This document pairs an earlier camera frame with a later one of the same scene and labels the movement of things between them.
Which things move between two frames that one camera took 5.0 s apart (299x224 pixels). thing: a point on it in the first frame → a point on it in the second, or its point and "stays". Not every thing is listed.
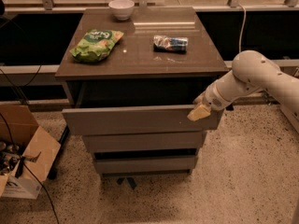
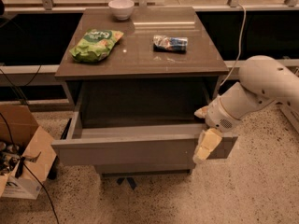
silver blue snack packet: (164, 44) stays
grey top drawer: (136, 119) → (133, 145)
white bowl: (121, 8) stays
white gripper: (213, 97) → (217, 116)
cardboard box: (39, 150) stays
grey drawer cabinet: (131, 75) stays
